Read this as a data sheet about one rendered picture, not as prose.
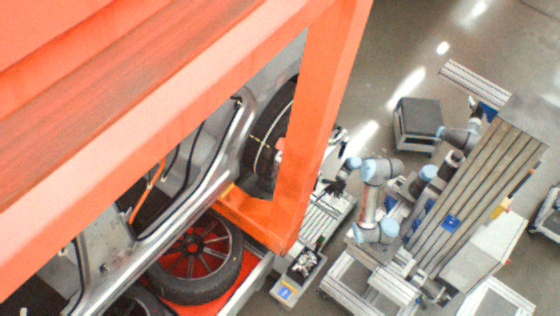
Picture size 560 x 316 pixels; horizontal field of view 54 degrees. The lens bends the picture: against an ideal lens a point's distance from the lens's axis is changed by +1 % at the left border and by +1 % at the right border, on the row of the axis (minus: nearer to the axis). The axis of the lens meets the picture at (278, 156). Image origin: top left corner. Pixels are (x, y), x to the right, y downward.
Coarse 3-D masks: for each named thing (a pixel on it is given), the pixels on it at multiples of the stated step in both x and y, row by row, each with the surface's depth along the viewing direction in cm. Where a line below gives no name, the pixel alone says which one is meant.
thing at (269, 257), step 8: (272, 256) 364; (264, 264) 360; (256, 272) 356; (264, 272) 367; (248, 280) 352; (256, 280) 360; (240, 288) 349; (248, 288) 352; (232, 296) 345; (240, 296) 346; (232, 304) 342; (224, 312) 339
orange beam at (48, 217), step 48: (288, 0) 154; (240, 48) 141; (192, 96) 130; (96, 144) 119; (144, 144) 121; (48, 192) 111; (96, 192) 115; (0, 240) 104; (48, 240) 110; (0, 288) 106
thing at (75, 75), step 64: (0, 0) 37; (64, 0) 41; (128, 0) 97; (192, 0) 110; (256, 0) 112; (0, 64) 40; (64, 64) 92; (128, 64) 98; (0, 128) 87; (64, 128) 89; (0, 192) 81
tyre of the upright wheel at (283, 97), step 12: (288, 84) 352; (276, 96) 341; (288, 96) 342; (276, 108) 337; (288, 108) 337; (264, 120) 336; (288, 120) 333; (252, 132) 338; (264, 132) 336; (276, 132) 333; (252, 144) 341; (264, 144) 336; (252, 156) 344; (264, 156) 339; (252, 168) 355; (264, 168) 345; (264, 180) 362
